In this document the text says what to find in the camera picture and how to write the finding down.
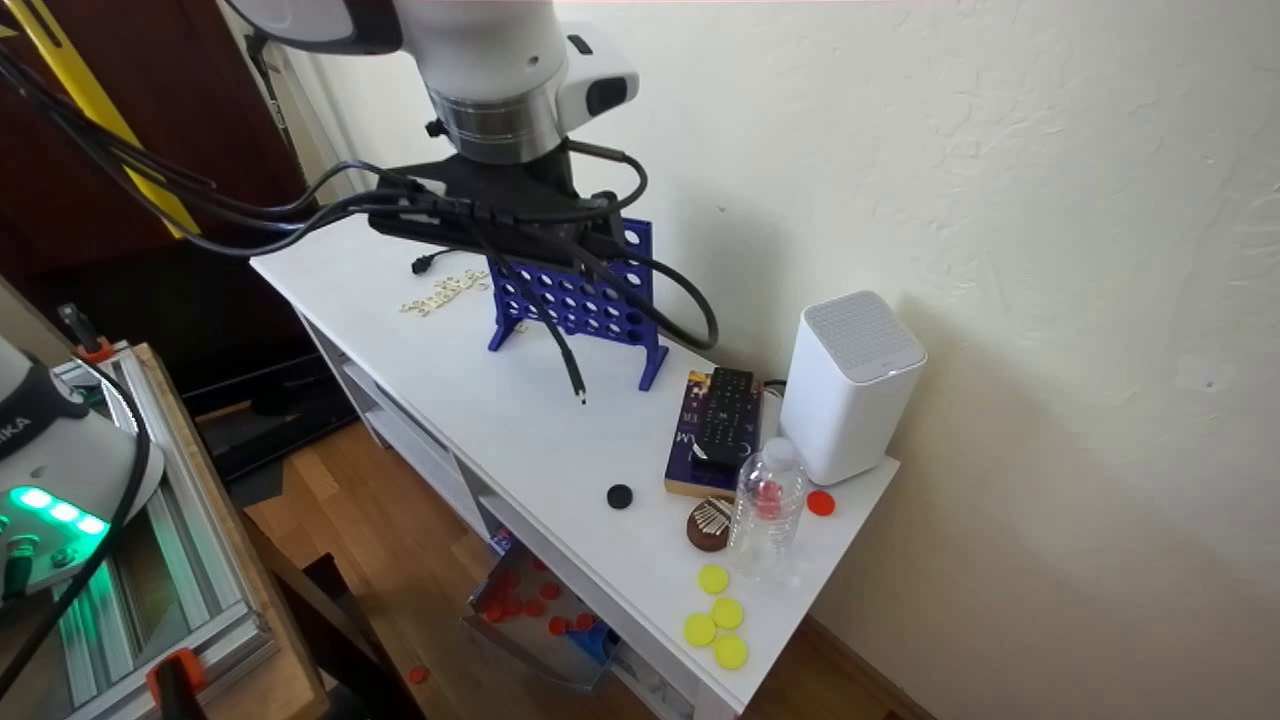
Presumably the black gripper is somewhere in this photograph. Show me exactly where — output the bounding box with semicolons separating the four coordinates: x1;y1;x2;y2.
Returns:
363;152;632;273

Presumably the blue connect four grid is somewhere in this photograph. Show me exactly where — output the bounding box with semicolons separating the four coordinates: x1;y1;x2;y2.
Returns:
483;216;670;397

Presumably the black remote control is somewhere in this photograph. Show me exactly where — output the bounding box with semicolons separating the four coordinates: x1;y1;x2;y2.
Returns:
693;362;761;470

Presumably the dark brown wooden cabinet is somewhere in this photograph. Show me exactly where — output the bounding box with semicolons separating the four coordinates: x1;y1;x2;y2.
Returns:
0;0;325;285

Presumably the yellow strip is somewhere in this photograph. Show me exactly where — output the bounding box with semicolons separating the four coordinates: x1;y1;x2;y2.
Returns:
5;0;204;245

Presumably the white box speaker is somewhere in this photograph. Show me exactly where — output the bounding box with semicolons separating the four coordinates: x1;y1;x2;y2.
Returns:
774;286;932;486

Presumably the game box with red pieces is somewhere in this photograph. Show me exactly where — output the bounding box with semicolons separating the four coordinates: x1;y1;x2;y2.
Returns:
465;534;624;692

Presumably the orange clamp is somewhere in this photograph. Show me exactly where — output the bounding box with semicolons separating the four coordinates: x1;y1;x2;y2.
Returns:
148;648;214;720

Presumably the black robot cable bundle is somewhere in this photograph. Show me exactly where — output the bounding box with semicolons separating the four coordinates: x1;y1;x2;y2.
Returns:
0;53;723;404

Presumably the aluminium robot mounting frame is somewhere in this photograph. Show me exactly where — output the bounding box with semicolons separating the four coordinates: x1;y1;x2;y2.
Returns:
52;341;275;720

